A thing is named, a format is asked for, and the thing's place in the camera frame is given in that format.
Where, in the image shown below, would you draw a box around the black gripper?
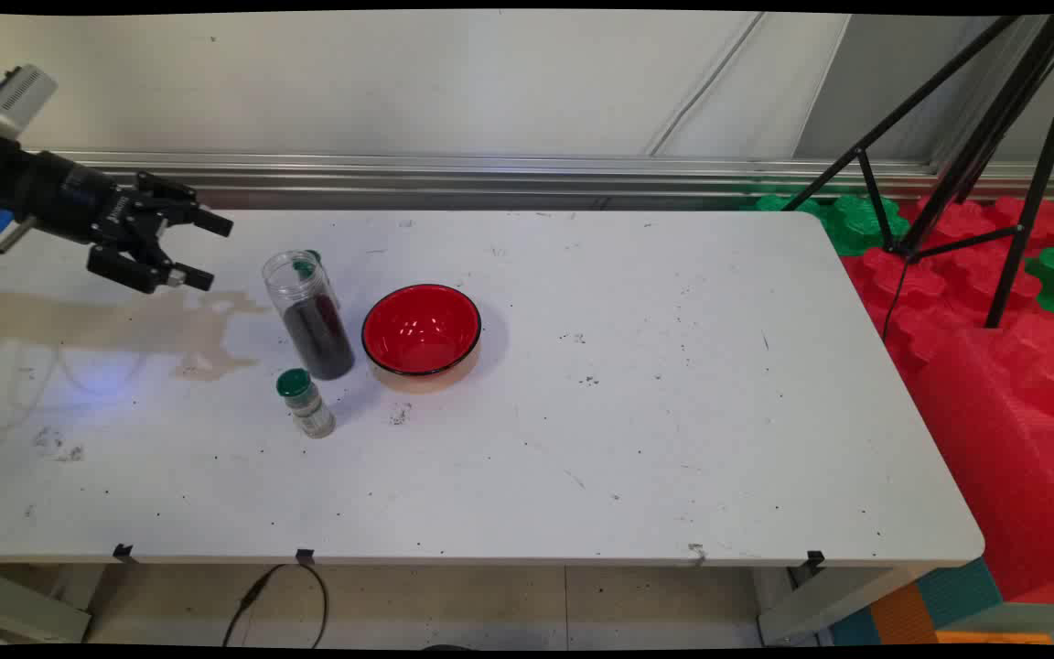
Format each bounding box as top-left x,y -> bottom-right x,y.
0,126 -> 234,296

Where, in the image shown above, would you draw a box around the clear plastic jar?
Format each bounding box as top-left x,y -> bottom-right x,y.
261,249 -> 356,382

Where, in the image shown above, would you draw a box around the black seeds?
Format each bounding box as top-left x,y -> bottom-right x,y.
282,295 -> 356,382

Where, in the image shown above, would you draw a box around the red bowl with black rim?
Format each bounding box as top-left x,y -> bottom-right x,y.
360,283 -> 483,394

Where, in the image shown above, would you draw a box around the grey table leg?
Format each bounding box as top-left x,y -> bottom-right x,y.
758,563 -> 917,646
0,566 -> 93,644

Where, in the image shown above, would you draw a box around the red foam floor blocks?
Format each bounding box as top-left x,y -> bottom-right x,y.
838,194 -> 1054,367

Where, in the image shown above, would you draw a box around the black tripod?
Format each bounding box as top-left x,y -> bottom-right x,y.
779,13 -> 1054,330

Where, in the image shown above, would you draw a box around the orange foam mat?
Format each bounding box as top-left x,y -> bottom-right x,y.
870,581 -> 941,647

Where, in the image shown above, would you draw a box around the large red foam block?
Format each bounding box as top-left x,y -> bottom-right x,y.
907,311 -> 1054,605

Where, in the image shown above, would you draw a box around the teal foam mat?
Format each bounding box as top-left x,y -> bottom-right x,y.
831,556 -> 1006,647

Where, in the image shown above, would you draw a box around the gripper cable with metal plug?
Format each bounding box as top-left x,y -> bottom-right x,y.
0,218 -> 38,280

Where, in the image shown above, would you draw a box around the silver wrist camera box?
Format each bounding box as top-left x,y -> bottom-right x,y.
0,64 -> 59,140

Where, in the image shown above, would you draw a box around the aluminium rail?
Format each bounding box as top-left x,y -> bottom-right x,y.
0,149 -> 1054,211

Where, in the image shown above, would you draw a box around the black floor cable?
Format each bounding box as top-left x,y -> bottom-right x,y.
220,563 -> 329,649

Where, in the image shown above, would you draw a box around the thin black tripod cable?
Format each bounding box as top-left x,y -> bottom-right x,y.
880,256 -> 912,341

